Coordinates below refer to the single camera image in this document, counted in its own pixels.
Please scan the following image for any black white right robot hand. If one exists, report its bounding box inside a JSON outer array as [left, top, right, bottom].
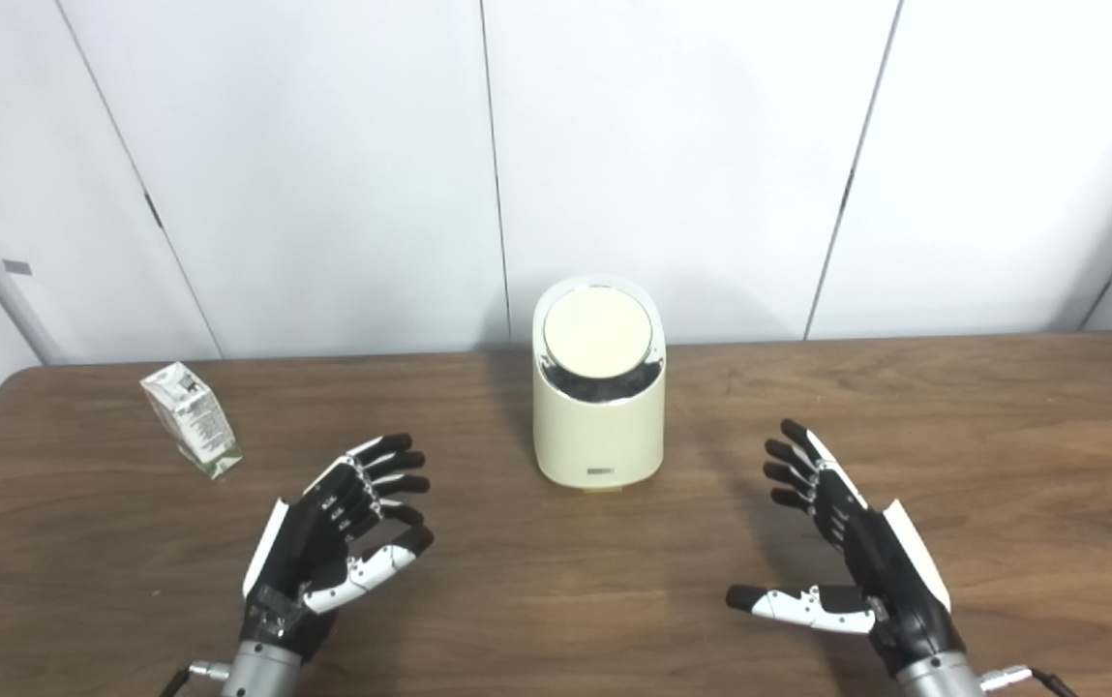
[[725, 418, 968, 679]]

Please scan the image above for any round cream bin lid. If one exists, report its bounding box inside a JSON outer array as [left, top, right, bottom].
[[543, 288, 655, 377]]

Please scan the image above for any cream-colored trash bin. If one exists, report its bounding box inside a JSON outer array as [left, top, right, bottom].
[[530, 275, 668, 493]]

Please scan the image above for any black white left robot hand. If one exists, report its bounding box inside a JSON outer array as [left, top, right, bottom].
[[241, 433, 436, 669]]

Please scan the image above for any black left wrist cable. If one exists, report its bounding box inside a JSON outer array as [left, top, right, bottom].
[[161, 660, 230, 697]]

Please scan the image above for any small white green milk carton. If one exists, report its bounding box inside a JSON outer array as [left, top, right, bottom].
[[139, 362, 244, 481]]

